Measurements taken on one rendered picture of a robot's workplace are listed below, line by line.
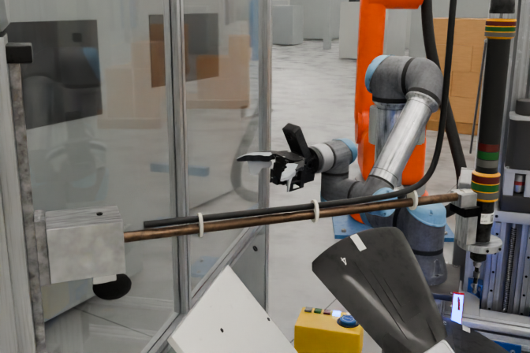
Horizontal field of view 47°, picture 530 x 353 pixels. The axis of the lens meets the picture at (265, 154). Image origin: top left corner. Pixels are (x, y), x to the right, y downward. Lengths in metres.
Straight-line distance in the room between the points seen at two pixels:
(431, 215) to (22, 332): 1.25
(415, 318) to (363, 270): 0.12
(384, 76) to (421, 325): 0.88
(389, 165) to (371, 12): 3.47
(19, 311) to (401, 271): 0.64
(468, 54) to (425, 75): 7.34
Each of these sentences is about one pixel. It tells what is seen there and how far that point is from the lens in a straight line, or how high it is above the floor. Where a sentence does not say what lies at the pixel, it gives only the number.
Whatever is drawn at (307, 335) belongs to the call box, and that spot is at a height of 1.05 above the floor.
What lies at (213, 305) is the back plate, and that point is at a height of 1.35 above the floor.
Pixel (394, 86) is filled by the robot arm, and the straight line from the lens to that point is 1.78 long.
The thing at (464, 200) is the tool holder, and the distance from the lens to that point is 1.01.
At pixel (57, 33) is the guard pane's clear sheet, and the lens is 1.12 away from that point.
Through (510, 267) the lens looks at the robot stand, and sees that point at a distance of 1.98.
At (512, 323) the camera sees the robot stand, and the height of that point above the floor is 0.95.
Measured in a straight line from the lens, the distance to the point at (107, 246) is 0.79.
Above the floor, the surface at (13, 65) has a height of 1.77.
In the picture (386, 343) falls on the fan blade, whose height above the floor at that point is 1.43.
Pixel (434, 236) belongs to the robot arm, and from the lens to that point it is 1.83.
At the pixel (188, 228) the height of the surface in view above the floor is 1.54.
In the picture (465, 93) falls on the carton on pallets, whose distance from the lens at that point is 9.13.
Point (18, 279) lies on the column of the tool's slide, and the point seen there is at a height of 1.52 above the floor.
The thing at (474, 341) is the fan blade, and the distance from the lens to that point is 1.36.
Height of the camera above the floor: 1.84
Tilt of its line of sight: 14 degrees down
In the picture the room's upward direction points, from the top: straight up
